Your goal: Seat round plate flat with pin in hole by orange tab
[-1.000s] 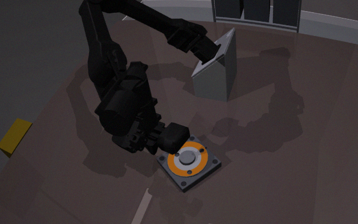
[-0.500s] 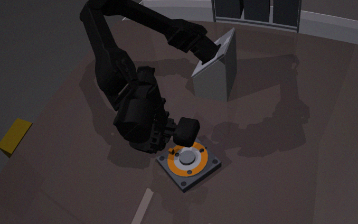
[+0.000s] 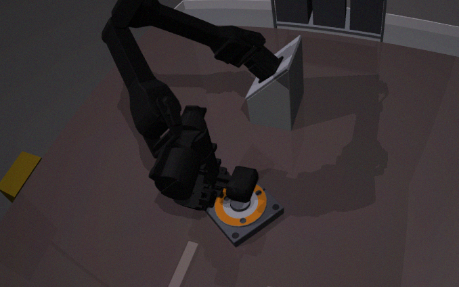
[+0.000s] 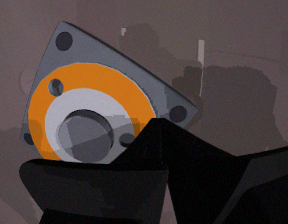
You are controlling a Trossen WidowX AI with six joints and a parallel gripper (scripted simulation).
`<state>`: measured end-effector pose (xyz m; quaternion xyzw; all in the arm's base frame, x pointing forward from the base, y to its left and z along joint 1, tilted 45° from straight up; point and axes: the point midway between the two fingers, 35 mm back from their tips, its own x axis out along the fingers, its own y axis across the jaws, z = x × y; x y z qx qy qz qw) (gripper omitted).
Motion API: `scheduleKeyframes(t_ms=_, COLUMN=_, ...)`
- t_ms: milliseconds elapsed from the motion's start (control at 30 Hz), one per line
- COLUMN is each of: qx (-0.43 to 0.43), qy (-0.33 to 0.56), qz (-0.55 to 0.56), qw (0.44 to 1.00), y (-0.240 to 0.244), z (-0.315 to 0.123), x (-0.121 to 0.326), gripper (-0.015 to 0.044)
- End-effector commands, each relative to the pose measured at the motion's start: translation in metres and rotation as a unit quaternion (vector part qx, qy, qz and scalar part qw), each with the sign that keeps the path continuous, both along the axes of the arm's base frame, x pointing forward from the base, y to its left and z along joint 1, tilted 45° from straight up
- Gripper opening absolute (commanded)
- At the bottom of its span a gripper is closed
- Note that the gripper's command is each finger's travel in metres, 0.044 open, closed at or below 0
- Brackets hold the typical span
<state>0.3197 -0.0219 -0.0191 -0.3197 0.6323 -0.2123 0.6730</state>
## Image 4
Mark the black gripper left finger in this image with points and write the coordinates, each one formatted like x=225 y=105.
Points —
x=132 y=186

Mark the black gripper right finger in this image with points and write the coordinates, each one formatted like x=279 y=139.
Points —
x=205 y=182

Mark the orange and grey round plate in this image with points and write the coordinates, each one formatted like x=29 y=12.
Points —
x=93 y=86

